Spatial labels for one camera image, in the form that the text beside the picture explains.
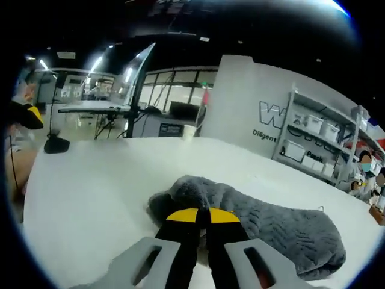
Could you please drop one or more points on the dark display screen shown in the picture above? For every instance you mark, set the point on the dark display screen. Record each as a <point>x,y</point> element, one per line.
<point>183,110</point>

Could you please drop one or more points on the ceiling light strip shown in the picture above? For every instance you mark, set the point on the ceiling light strip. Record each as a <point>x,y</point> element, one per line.
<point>96,64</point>

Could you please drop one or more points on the white office desk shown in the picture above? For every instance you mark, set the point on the white office desk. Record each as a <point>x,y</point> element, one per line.
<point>96,106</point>

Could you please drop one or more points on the ceiling air vent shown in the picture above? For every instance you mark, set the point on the ceiling air vent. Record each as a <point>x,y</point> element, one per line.
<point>66,55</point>

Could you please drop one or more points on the white paper cup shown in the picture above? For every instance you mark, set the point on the white paper cup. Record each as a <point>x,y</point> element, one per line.
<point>189,132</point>

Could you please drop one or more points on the grey equipment cabinet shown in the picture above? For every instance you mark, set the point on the grey equipment cabinet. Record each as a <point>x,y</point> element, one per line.
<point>156,125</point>

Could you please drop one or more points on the grey towel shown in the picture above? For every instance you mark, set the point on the grey towel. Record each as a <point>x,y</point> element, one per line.
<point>270,222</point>

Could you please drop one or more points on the red flag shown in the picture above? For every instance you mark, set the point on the red flag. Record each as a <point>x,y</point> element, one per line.
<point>206,97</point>

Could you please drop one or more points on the computer monitor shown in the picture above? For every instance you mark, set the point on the computer monitor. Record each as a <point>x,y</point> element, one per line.
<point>141,75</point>

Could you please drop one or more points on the white plastic storage boxes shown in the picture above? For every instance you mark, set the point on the white plastic storage boxes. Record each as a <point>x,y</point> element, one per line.
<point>312,123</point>

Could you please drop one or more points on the wooden box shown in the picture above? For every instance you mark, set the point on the wooden box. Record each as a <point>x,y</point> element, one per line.
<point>377,214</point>

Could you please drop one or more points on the metal storage shelf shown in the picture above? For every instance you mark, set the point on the metal storage shelf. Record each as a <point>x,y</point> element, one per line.
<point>346,120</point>

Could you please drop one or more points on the black computer mouse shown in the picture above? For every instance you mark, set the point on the black computer mouse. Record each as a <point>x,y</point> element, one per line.
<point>57,145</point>

